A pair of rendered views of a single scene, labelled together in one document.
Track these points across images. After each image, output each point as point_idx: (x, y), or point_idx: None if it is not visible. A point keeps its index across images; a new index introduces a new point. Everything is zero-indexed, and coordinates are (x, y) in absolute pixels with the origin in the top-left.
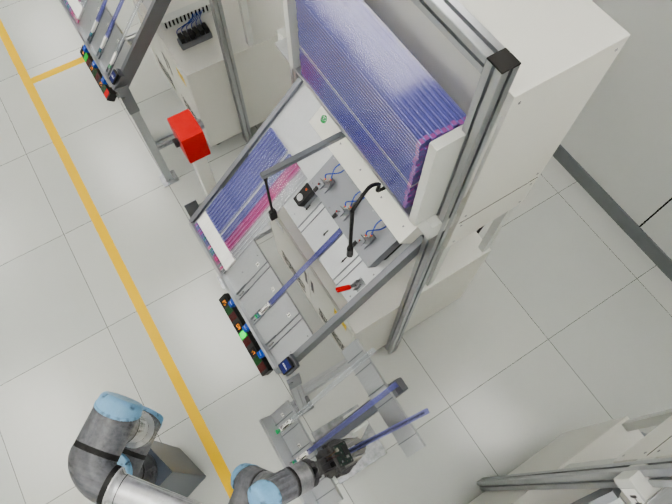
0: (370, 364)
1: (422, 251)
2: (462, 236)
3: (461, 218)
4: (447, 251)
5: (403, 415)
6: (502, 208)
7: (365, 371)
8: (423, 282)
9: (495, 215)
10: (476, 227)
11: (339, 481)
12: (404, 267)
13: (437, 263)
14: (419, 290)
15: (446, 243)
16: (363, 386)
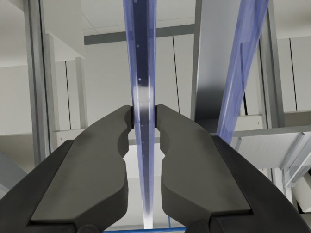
0: (279, 165)
1: (284, 169)
2: (253, 121)
3: (264, 170)
4: (257, 94)
5: (159, 174)
6: (239, 130)
7: (282, 153)
8: (263, 93)
9: (240, 124)
10: (247, 123)
11: None
12: (289, 2)
13: (258, 72)
14: (261, 68)
15: (263, 124)
16: (266, 136)
